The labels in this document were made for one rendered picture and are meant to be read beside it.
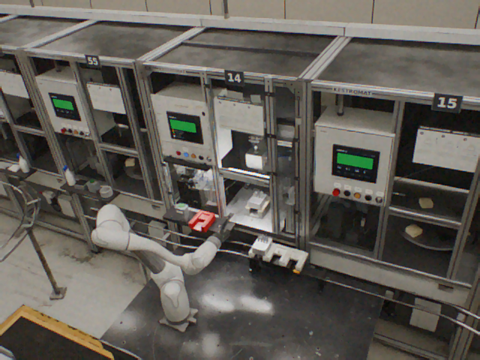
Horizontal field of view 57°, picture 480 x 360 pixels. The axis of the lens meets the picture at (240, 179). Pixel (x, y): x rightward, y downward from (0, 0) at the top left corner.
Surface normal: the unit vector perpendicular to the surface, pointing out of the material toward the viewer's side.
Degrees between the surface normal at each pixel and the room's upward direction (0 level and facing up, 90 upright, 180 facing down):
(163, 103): 90
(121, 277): 0
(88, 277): 0
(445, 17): 90
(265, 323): 0
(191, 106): 90
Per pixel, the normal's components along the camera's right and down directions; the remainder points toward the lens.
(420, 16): -0.45, 0.54
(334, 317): -0.07, -0.82
